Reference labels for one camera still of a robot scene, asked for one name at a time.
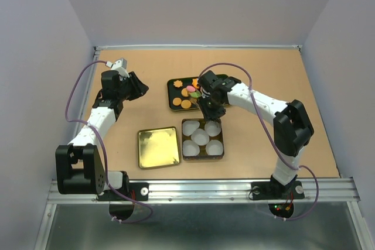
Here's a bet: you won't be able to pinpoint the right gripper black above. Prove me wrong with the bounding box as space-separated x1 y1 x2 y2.
196 93 226 124

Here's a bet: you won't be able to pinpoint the metal tongs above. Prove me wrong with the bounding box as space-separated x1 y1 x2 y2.
213 118 221 128

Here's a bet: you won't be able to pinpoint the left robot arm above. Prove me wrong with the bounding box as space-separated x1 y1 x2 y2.
55 70 149 200

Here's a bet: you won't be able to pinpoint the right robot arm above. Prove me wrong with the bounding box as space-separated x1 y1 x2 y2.
197 71 314 200

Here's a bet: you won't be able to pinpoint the green cookie lower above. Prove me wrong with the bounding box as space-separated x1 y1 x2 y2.
190 91 201 99

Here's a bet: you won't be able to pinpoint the white paper cup top-right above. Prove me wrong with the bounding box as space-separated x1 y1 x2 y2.
204 121 221 137

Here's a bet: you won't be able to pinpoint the orange round cookie bottom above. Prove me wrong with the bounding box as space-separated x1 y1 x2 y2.
180 100 192 109

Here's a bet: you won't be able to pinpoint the orange round cookie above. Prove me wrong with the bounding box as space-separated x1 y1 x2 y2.
172 97 182 107
181 88 190 98
180 100 192 109

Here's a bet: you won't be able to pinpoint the pink round cookie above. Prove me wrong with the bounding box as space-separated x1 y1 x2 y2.
186 85 196 93

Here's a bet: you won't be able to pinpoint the white paper cup top-left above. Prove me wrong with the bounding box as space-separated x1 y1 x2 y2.
182 120 200 136

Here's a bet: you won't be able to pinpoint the orange round cookie middle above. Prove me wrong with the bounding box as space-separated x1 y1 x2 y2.
181 88 190 98

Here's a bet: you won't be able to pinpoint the orange bear cookie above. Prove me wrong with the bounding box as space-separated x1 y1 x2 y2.
192 78 200 90

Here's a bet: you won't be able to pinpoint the white paper cup centre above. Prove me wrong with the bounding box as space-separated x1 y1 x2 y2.
191 128 210 146

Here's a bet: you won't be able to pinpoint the black cookie tray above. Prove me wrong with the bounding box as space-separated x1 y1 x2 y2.
166 74 232 112

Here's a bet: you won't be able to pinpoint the gold cookie tin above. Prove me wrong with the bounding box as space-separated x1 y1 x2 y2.
182 118 224 161

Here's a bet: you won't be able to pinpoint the orange round cookie left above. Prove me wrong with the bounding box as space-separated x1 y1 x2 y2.
172 97 182 107

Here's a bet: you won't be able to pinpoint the orange flower cookie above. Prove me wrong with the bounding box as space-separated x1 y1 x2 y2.
173 80 183 88

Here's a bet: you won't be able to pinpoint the white paper cup bottom-right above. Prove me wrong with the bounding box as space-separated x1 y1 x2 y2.
206 140 224 156

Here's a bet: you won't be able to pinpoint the white paper cup bottom-left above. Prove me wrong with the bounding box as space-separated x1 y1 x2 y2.
182 140 200 157

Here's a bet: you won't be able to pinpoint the gold tin lid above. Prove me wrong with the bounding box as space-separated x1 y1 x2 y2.
137 126 180 169

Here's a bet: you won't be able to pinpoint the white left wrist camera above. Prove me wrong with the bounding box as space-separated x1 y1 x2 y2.
105 58 129 77

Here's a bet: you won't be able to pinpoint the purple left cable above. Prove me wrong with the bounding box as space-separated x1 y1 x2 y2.
64 60 154 224

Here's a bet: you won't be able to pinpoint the purple cable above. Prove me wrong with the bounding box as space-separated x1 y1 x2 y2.
199 62 319 222
64 60 154 224

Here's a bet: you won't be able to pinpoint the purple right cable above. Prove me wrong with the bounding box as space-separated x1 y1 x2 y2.
199 62 319 222

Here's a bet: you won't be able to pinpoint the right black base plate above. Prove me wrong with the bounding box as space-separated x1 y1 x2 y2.
251 180 305 200

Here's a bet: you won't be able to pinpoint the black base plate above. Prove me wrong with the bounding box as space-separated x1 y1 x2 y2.
251 180 305 200
97 182 149 202

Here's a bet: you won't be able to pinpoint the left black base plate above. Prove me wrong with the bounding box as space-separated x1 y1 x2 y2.
97 182 149 202

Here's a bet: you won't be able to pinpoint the aluminium front rail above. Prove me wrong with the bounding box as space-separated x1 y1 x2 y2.
47 178 360 205

